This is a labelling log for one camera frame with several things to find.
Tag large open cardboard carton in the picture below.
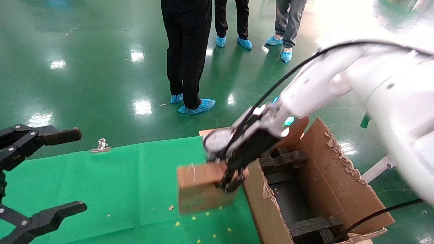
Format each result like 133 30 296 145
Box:
199 116 395 244

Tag long black robot cable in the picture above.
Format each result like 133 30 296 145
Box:
331 198 424 244

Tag person in grey jeans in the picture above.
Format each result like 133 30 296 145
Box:
274 0 307 49

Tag silver binder clip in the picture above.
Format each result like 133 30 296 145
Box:
90 138 111 154

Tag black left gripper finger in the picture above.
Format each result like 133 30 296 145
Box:
0 201 87 244
0 124 82 171

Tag black camera cable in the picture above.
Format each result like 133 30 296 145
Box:
222 41 434 160

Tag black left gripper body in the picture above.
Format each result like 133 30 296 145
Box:
0 171 7 204

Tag white metal leg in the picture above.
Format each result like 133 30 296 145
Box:
361 154 396 183

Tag small brown cardboard box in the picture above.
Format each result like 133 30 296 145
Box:
177 162 250 215

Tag person in wide black trousers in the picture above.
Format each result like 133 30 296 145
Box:
160 0 213 109

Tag pale blue flat panel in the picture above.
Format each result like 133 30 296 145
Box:
270 183 314 226

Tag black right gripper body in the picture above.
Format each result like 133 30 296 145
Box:
225 130 281 172

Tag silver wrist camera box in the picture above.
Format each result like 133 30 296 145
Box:
203 128 235 160

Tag person in slim black trousers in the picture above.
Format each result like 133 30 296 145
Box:
214 0 250 39

